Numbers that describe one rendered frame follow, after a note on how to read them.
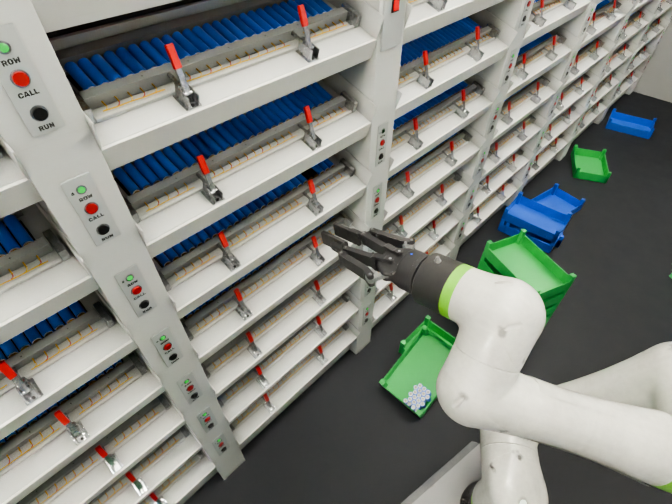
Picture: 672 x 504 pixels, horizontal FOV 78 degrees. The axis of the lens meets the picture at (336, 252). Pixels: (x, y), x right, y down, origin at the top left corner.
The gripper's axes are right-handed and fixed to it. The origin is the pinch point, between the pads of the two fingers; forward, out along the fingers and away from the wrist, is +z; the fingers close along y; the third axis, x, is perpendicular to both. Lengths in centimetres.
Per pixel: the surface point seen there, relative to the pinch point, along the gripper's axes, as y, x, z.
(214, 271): -18.6, -7.3, 23.4
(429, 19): 50, 29, 13
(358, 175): 30.0, -6.2, 23.4
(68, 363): -51, -7, 24
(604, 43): 239, -23, 28
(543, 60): 147, -7, 24
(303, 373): 3, -83, 40
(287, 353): -2, -63, 37
